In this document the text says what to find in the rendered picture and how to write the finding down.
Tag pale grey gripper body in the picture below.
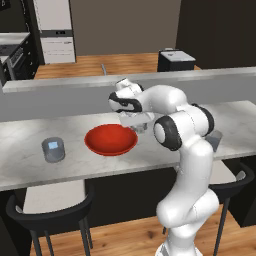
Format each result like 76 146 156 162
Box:
118 111 156 129

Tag red bowl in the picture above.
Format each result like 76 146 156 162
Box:
83 123 139 157

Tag black box with grey top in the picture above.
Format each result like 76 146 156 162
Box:
156 48 197 73

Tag black chair with white seat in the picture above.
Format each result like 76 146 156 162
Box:
162 159 256 256
5 179 96 256

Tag dark tall cupboards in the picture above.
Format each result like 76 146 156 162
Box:
175 0 256 70

